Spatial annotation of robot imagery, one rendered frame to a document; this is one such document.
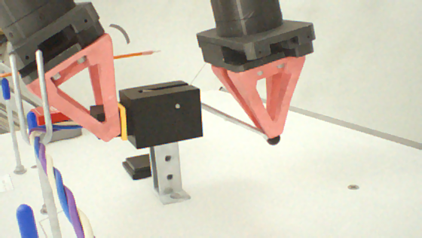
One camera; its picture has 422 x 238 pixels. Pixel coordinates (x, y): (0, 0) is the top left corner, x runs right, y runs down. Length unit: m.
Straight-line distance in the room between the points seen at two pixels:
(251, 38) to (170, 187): 0.14
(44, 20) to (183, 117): 0.13
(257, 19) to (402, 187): 0.18
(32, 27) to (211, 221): 0.19
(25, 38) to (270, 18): 0.19
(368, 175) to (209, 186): 0.14
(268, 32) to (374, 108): 1.38
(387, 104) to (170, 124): 1.40
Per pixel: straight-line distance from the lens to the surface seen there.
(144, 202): 0.40
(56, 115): 0.59
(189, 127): 0.38
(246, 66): 0.38
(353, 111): 1.79
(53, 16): 0.34
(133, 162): 0.46
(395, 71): 1.79
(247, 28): 0.39
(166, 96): 0.37
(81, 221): 0.18
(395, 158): 0.48
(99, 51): 0.33
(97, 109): 0.38
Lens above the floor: 1.29
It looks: 33 degrees down
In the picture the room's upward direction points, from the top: 54 degrees counter-clockwise
